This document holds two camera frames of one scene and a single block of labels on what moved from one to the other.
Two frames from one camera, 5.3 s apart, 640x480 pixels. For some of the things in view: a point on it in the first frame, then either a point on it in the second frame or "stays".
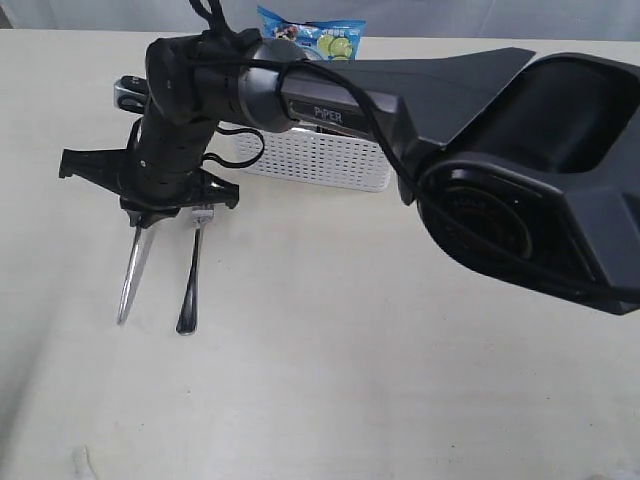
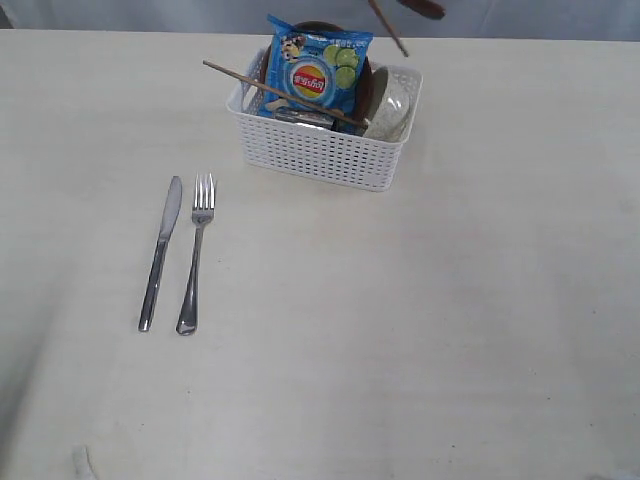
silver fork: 187,320 stays
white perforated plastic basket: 320,157 stays
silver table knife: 131,279 to 174,205
